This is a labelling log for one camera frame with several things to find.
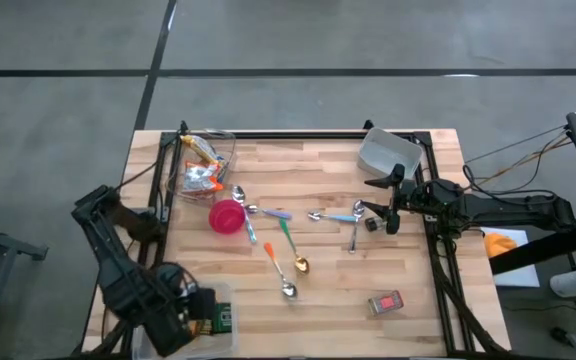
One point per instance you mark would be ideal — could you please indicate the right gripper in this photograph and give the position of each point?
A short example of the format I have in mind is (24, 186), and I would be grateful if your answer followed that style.
(403, 205)

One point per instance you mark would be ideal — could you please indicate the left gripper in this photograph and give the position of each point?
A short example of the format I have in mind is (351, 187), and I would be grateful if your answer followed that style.
(203, 305)

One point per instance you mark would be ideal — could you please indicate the plain silver spoon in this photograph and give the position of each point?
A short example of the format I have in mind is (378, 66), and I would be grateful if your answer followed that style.
(354, 235)

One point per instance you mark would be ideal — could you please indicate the red patterned spice tin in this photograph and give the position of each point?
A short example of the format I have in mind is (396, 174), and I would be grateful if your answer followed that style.
(387, 303)

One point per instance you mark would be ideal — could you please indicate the orange ramen packet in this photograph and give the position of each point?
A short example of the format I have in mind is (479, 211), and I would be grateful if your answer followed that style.
(198, 177)

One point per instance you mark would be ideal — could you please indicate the soy sauce ramen packet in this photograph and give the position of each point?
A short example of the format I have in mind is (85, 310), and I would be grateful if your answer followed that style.
(222, 170)

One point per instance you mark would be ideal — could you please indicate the yellow ramen packet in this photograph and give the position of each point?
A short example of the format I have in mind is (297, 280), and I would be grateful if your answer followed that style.
(198, 146)

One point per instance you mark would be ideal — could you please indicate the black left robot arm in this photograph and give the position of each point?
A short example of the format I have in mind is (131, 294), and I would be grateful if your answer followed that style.
(123, 285)

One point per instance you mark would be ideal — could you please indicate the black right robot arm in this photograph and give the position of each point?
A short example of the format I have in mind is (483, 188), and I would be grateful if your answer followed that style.
(493, 210)

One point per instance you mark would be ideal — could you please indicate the green pepper tin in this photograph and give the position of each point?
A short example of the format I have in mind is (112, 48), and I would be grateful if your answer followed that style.
(222, 320)

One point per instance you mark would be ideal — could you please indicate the grey plastic bin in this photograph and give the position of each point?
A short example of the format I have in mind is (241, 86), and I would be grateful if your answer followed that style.
(388, 155)

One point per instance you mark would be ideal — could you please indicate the large clear plastic bin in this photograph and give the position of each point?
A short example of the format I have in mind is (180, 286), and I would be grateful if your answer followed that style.
(228, 345)

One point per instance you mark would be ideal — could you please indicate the pink plastic bowl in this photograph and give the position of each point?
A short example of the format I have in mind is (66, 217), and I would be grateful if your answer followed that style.
(225, 217)

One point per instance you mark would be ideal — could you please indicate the orange cloth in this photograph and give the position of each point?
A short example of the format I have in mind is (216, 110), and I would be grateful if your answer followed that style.
(498, 245)

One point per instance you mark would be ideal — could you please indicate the white paper sheet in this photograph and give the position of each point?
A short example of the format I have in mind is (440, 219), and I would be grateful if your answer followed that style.
(518, 275)

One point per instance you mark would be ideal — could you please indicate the small clear plastic container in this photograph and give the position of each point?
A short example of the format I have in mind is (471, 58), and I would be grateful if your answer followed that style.
(228, 142)

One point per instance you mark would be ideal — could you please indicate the black diagonal beam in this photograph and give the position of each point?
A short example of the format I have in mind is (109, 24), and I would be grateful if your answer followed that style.
(543, 247)

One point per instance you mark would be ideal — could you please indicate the small black floor object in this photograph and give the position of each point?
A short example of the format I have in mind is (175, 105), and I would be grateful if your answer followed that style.
(560, 334)

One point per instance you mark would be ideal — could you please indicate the black aluminium table frame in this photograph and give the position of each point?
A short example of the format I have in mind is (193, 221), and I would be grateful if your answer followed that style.
(293, 135)

